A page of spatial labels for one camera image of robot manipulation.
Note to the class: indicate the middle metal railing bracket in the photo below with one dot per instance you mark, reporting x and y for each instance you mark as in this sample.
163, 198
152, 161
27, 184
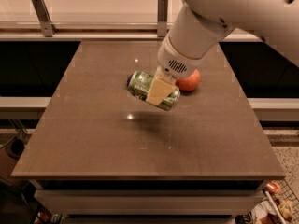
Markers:
162, 16

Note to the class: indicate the green soda can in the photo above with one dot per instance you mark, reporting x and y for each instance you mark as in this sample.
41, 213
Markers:
138, 84

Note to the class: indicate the left metal railing bracket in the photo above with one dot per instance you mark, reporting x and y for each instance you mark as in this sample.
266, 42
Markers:
43, 16

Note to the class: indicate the red apple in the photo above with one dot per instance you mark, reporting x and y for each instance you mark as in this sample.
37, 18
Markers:
189, 83

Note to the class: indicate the glass railing panel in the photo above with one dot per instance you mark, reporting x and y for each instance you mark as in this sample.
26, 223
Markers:
87, 14

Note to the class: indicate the wire basket with snacks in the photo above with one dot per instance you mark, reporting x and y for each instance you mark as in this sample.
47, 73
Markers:
278, 206

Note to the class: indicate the dark round bin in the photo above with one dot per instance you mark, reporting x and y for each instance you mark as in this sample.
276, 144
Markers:
15, 148

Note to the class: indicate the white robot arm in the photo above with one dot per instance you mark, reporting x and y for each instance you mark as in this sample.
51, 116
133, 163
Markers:
201, 24

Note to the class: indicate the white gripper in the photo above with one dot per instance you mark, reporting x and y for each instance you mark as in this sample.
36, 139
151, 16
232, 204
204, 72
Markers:
175, 62

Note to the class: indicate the metal railing bracket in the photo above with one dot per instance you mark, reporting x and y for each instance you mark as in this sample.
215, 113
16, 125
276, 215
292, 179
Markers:
162, 16
43, 16

